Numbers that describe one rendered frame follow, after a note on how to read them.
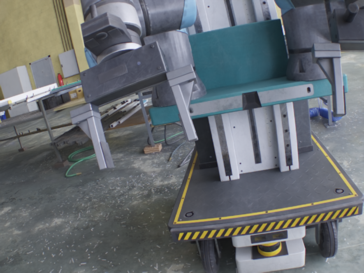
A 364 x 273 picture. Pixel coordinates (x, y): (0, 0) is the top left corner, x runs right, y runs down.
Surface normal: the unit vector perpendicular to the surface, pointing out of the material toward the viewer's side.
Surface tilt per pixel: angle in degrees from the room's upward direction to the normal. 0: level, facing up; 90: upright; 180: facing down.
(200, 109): 90
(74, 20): 90
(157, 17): 111
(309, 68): 70
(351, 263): 0
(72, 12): 90
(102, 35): 155
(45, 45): 90
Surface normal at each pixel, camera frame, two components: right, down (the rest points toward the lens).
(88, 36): 0.31, 0.94
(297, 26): -0.69, 0.35
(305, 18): -0.51, 0.32
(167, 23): 0.33, 0.77
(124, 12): 0.59, -0.31
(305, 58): -0.66, 0.01
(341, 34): -0.32, -0.07
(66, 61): -0.16, 0.31
